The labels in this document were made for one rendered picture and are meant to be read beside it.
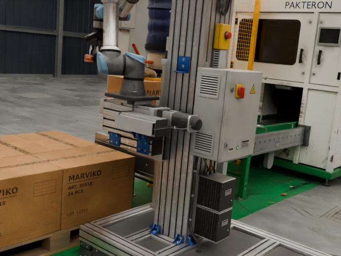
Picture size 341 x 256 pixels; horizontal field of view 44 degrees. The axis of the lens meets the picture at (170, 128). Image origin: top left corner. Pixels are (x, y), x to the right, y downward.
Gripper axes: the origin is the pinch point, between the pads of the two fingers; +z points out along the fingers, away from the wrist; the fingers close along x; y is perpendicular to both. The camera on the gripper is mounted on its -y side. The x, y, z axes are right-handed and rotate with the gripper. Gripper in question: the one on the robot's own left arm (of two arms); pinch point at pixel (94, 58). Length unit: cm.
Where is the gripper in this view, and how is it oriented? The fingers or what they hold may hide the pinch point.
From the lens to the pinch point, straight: 295.6
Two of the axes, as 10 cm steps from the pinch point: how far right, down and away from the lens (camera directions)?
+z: -1.0, 9.8, 1.9
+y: 7.0, -0.7, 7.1
